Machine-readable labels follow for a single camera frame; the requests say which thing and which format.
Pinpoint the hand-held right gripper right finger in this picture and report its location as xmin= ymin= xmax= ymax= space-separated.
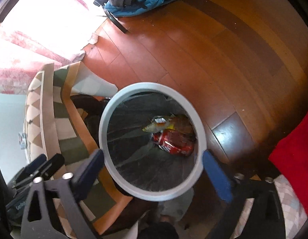
xmin=202 ymin=149 xmax=286 ymax=239

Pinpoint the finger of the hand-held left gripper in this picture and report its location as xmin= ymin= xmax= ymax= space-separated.
xmin=12 ymin=154 xmax=47 ymax=183
xmin=32 ymin=154 xmax=65 ymax=182

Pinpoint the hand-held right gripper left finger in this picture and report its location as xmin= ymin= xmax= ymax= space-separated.
xmin=20 ymin=149 xmax=105 ymax=239

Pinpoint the white round trash bin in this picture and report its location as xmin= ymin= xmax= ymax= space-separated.
xmin=99 ymin=82 xmax=208 ymax=202

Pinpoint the crushed red soda can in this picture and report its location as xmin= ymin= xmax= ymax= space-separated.
xmin=152 ymin=129 xmax=195 ymax=157

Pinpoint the orange snack wrapper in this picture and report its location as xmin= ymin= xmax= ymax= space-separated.
xmin=142 ymin=115 xmax=174 ymax=133

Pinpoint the checkered tablecloth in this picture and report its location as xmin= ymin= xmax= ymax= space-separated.
xmin=25 ymin=61 xmax=135 ymax=234

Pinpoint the red cloth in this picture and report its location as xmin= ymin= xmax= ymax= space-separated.
xmin=268 ymin=105 xmax=308 ymax=216

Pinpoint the patterned bedding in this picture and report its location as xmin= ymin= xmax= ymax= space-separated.
xmin=231 ymin=174 xmax=308 ymax=239

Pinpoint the pink floral curtain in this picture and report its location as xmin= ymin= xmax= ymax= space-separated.
xmin=0 ymin=0 xmax=101 ymax=95

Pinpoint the black coat rack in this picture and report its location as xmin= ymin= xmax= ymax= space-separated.
xmin=67 ymin=0 xmax=130 ymax=34

